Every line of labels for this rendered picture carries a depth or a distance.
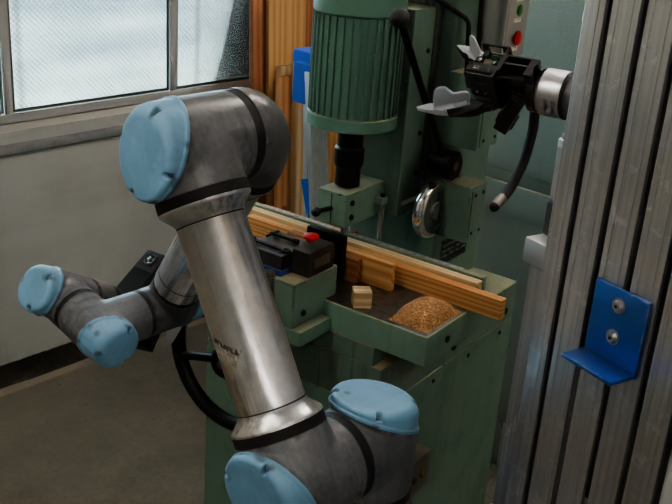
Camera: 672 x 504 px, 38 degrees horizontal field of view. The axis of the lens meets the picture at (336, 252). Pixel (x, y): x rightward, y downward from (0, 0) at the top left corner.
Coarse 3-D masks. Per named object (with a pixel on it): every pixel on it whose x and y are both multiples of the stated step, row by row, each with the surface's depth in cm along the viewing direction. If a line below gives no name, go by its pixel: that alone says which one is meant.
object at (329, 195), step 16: (368, 176) 200; (320, 192) 191; (336, 192) 189; (352, 192) 190; (368, 192) 194; (336, 208) 190; (352, 208) 191; (368, 208) 196; (336, 224) 191; (352, 224) 193
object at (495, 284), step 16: (480, 272) 226; (496, 288) 218; (512, 288) 222; (512, 304) 224; (480, 320) 212; (496, 320) 219; (208, 336) 205; (480, 336) 214; (304, 352) 190; (320, 352) 187; (336, 352) 185; (448, 352) 202; (304, 368) 191; (320, 368) 189; (336, 368) 186; (352, 368) 184; (368, 368) 181; (384, 368) 181; (400, 368) 186; (416, 368) 192; (432, 368) 198; (320, 384) 190; (336, 384) 187; (400, 384) 188
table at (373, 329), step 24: (336, 288) 188; (336, 312) 182; (360, 312) 179; (384, 312) 180; (288, 336) 178; (312, 336) 180; (360, 336) 180; (384, 336) 177; (408, 336) 173; (432, 336) 172; (456, 336) 181; (408, 360) 175; (432, 360) 175
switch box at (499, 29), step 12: (492, 0) 193; (504, 0) 192; (516, 0) 194; (528, 0) 198; (492, 12) 194; (504, 12) 192; (492, 24) 195; (504, 24) 193; (516, 24) 197; (492, 36) 195; (504, 36) 194; (492, 48) 196
